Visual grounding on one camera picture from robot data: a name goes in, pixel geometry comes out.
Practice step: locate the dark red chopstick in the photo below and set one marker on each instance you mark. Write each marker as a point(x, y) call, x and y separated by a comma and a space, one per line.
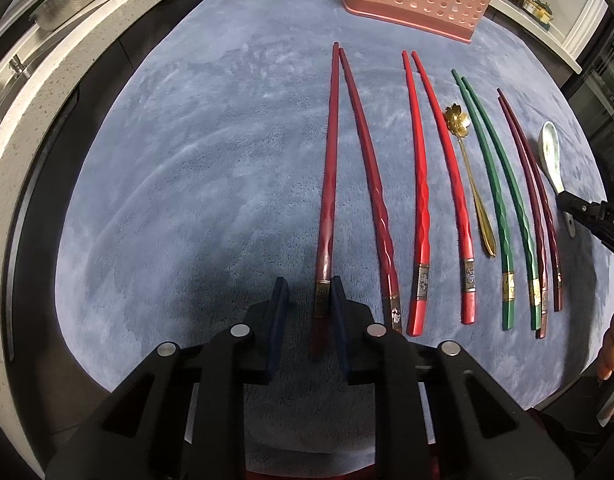
point(319, 321)
point(383, 237)

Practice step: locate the seasoning jar rack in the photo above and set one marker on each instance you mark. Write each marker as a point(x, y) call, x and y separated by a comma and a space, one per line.
point(540, 11)

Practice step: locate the maroon chopstick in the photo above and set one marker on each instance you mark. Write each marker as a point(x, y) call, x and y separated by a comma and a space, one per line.
point(537, 219)
point(552, 250)

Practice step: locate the bright red chopstick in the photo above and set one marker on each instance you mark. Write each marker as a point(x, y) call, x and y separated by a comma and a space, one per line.
point(465, 239)
point(422, 252)

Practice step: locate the gold flower spoon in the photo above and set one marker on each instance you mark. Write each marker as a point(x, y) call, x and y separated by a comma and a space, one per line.
point(458, 123)

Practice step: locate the grey-blue plush mat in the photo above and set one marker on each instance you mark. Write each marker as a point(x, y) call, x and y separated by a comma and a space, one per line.
point(203, 186)

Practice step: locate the stainless steel sink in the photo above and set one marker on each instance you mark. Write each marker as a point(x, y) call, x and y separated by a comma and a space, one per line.
point(25, 57)

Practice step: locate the green chopstick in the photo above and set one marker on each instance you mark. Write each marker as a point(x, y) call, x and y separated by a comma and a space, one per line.
point(508, 301)
point(528, 242)

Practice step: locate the black-framed glass door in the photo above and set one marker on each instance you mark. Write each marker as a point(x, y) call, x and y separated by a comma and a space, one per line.
point(591, 96)

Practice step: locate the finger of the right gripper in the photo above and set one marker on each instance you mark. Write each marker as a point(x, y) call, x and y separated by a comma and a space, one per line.
point(598, 218)

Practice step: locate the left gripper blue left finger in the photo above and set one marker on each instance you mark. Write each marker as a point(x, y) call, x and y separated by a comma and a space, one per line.
point(278, 305)

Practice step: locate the white ceramic spoon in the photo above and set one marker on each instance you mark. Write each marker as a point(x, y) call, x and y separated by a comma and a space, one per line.
point(549, 154)

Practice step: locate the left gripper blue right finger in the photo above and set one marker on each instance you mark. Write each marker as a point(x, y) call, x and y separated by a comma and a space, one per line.
point(339, 309)

